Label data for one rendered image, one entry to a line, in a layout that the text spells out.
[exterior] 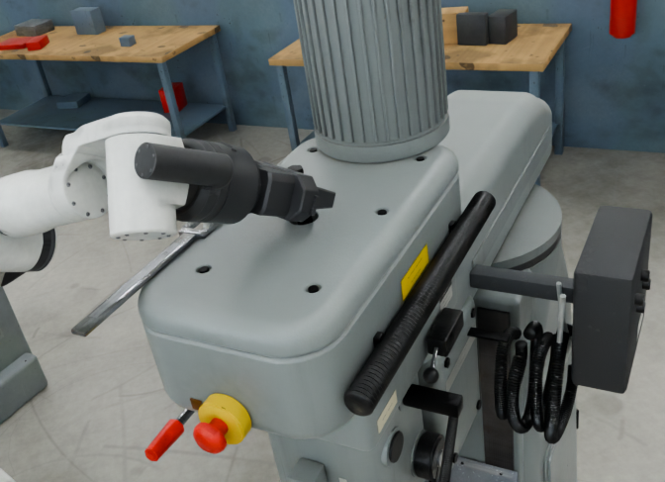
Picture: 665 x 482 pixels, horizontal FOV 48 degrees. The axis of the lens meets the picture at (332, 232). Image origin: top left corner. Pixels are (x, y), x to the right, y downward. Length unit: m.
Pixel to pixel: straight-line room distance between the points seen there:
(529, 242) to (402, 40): 0.60
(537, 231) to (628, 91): 3.82
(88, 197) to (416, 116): 0.45
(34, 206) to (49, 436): 2.98
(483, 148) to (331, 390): 0.69
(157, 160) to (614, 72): 4.68
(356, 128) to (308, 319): 0.36
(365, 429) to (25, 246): 0.46
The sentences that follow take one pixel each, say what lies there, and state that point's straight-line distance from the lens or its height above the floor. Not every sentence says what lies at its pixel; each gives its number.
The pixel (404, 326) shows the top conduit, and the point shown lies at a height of 1.80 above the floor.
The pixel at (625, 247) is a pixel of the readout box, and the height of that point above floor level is 1.73.
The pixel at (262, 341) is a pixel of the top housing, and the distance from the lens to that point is 0.77.
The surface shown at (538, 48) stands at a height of 0.88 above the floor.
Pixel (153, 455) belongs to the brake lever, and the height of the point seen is 1.70.
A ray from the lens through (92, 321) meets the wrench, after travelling 0.84.
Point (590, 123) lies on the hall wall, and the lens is 5.40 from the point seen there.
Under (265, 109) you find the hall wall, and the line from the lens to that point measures 6.35.
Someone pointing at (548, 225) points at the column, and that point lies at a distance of 1.53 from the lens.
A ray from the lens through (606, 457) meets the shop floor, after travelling 3.20.
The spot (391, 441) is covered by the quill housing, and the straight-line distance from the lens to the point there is 1.07.
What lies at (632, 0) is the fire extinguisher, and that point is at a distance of 4.98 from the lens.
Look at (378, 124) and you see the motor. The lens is 1.03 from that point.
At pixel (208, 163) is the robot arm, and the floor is 2.05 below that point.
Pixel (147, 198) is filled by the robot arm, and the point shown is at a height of 2.03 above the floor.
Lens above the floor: 2.34
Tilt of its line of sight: 30 degrees down
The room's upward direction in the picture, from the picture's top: 9 degrees counter-clockwise
